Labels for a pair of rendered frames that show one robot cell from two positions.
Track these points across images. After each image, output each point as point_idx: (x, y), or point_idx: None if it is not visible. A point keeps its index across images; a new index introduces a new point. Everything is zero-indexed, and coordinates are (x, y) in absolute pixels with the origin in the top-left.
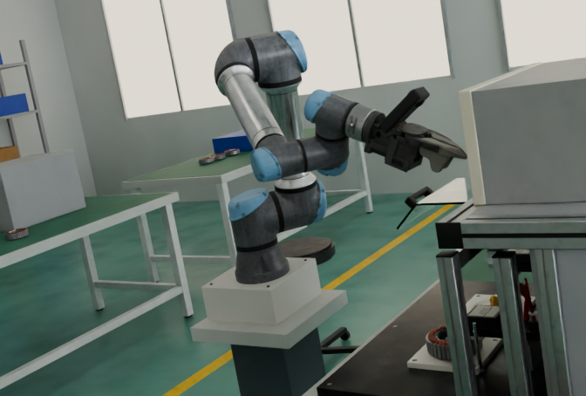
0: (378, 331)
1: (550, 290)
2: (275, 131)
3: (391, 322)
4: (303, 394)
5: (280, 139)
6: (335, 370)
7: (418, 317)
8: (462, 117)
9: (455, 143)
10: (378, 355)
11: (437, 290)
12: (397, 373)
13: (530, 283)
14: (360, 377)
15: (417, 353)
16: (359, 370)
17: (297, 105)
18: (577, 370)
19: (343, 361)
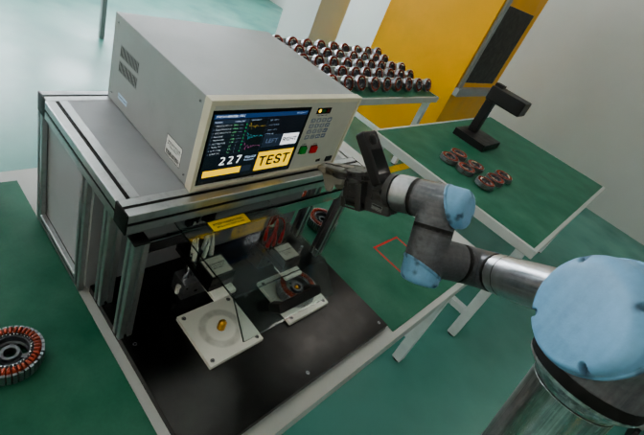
0: (315, 398)
1: None
2: (499, 255)
3: (295, 410)
4: (393, 340)
5: (489, 252)
6: (367, 355)
7: (281, 375)
8: (355, 113)
9: (325, 165)
10: (338, 334)
11: (223, 428)
12: (335, 303)
13: (137, 358)
14: (358, 315)
15: (317, 306)
16: (356, 324)
17: (517, 387)
18: None
19: (359, 365)
